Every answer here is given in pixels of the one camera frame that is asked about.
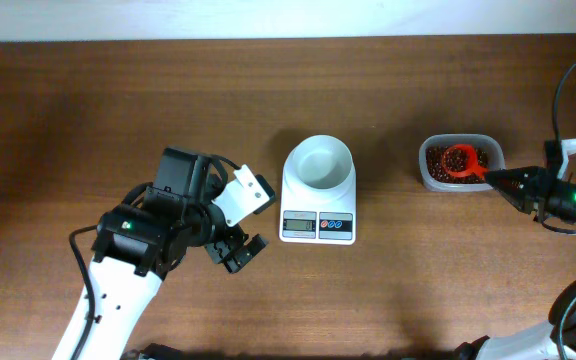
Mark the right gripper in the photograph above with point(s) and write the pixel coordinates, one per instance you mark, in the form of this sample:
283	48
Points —
538	187

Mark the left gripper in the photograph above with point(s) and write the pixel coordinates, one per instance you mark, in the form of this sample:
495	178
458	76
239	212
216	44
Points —
221	252

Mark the orange measuring scoop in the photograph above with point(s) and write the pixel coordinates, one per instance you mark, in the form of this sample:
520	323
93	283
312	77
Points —
469	166

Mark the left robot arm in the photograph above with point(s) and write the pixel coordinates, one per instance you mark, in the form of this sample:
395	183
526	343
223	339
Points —
196	200

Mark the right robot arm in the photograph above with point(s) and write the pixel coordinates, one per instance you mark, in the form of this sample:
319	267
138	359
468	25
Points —
554	338

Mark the white digital kitchen scale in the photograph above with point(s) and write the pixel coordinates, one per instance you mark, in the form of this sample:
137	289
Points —
321	210

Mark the red adzuki beans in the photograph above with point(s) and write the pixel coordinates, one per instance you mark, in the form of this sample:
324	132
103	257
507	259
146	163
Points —
435	170

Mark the clear plastic bean container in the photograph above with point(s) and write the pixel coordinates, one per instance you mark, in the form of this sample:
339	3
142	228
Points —
484	142

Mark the white round bowl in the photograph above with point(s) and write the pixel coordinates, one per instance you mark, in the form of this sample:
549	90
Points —
321	162

